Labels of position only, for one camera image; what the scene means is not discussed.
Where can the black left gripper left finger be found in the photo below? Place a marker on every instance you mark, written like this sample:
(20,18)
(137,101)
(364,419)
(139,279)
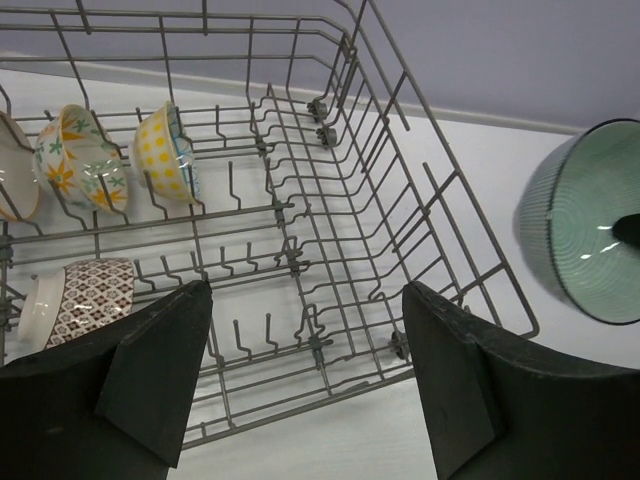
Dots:
(112,404)

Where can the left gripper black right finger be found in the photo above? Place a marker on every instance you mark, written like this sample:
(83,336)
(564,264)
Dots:
(499,406)

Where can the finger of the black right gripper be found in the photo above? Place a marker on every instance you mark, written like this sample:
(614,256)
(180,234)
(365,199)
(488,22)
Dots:
(627,230)

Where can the plain teal bowl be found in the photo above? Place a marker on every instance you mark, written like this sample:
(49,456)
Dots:
(564,217)

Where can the brown patterned bowl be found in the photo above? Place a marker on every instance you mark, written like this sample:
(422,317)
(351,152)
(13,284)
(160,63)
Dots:
(78,299)

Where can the orange flower bowl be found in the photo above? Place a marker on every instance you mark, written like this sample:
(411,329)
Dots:
(72,156)

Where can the teal yellow sun bowl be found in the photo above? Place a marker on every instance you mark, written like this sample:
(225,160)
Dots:
(162,157)

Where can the grey wire dish rack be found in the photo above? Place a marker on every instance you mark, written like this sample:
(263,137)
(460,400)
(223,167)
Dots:
(325,185)

